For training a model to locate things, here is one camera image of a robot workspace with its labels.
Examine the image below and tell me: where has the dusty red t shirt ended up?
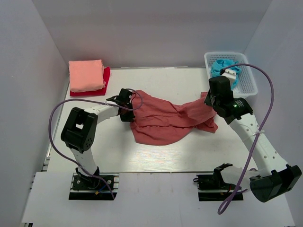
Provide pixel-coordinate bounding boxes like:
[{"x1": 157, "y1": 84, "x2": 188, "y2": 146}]
[{"x1": 130, "y1": 90, "x2": 218, "y2": 146}]

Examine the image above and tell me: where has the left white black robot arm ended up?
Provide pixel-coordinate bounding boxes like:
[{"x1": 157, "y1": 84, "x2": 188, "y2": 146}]
[{"x1": 61, "y1": 88, "x2": 135, "y2": 189}]

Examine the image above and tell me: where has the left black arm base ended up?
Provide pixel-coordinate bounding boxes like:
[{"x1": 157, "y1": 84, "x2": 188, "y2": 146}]
[{"x1": 69, "y1": 173, "x2": 119, "y2": 201}]

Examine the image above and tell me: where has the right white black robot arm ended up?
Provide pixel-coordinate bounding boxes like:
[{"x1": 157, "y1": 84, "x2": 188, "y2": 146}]
[{"x1": 205, "y1": 76, "x2": 302, "y2": 202}]

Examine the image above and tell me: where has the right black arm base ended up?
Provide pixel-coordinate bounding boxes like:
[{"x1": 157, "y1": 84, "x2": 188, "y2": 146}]
[{"x1": 193, "y1": 163, "x2": 238, "y2": 201}]

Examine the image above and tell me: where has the white plastic mesh basket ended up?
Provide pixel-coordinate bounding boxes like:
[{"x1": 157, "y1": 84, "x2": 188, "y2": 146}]
[{"x1": 204, "y1": 52, "x2": 258, "y2": 98}]

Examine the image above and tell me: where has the folded bright red t shirt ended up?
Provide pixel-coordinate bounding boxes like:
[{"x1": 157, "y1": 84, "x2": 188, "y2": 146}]
[{"x1": 69, "y1": 66, "x2": 111, "y2": 97}]

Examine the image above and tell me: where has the crumpled blue t shirt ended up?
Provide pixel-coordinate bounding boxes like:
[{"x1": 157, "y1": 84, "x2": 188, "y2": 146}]
[{"x1": 211, "y1": 59, "x2": 242, "y2": 89}]

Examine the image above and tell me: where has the folded salmon pink t shirt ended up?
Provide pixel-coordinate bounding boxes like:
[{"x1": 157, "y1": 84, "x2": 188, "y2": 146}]
[{"x1": 69, "y1": 60, "x2": 106, "y2": 93}]

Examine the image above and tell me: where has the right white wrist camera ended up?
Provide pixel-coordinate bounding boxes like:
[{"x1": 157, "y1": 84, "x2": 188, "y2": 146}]
[{"x1": 220, "y1": 69, "x2": 237, "y2": 84}]

